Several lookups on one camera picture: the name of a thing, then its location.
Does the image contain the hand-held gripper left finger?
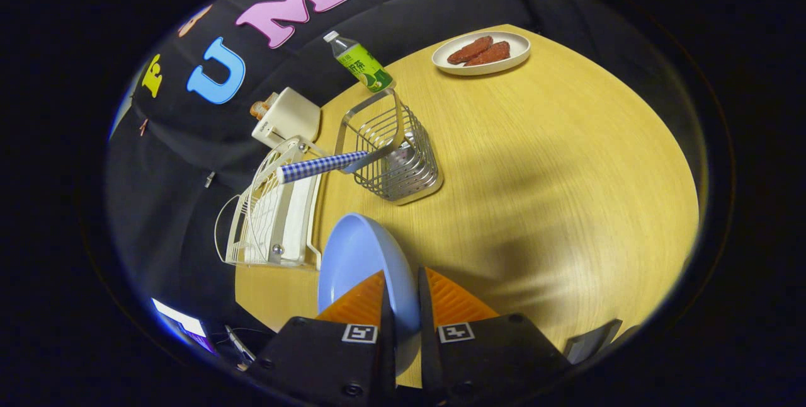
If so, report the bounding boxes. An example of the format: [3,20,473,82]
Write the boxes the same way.
[242,270,397,404]

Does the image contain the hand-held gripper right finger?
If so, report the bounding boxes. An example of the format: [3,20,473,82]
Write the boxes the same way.
[418,267,574,404]

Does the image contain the light blue plate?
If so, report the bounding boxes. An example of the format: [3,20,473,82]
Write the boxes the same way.
[317,212,421,377]

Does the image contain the white wire dish rack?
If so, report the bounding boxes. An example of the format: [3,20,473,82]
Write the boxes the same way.
[214,136,325,270]

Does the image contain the metal wire basket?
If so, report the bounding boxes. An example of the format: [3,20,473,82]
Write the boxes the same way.
[334,88,444,206]

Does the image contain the spoon with blue checked handle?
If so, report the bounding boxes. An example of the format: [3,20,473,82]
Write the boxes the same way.
[276,150,378,185]

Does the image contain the beige oval dish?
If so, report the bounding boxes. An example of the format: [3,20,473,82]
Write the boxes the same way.
[431,31,531,76]

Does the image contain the computer monitor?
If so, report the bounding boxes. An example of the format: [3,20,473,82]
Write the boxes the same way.
[151,297,218,354]

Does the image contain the white toaster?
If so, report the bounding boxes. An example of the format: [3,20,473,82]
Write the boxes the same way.
[251,86,322,149]

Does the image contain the black backdrop cloth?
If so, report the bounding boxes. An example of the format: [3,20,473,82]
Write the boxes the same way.
[104,0,630,357]

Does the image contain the green tea bottle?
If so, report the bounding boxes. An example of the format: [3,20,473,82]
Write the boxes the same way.
[323,30,396,94]

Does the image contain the red meat piece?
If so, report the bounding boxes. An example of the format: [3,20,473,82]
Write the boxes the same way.
[447,36,494,65]
[465,42,511,67]

